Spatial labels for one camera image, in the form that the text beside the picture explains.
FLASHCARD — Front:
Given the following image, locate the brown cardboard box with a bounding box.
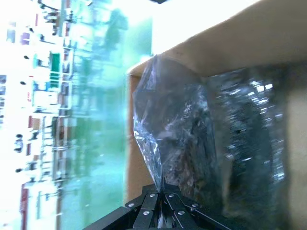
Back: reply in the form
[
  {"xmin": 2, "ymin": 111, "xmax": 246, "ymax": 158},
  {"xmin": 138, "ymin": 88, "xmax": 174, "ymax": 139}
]
[{"xmin": 123, "ymin": 0, "xmax": 307, "ymax": 230}]

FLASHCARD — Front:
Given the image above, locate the grey antistatic bag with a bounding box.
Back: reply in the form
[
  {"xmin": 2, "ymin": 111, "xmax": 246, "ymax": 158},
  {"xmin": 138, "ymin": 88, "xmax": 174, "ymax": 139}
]
[{"xmin": 132, "ymin": 54, "xmax": 224, "ymax": 207}]

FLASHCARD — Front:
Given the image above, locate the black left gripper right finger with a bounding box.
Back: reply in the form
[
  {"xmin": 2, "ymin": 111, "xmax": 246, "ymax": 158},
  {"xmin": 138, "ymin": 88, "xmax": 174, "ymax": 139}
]
[{"xmin": 162, "ymin": 183, "xmax": 232, "ymax": 230}]

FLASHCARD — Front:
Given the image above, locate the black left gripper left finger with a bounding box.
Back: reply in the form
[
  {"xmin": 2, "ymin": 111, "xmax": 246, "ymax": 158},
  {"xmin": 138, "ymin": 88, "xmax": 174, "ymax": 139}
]
[{"xmin": 124, "ymin": 185, "xmax": 163, "ymax": 230}]

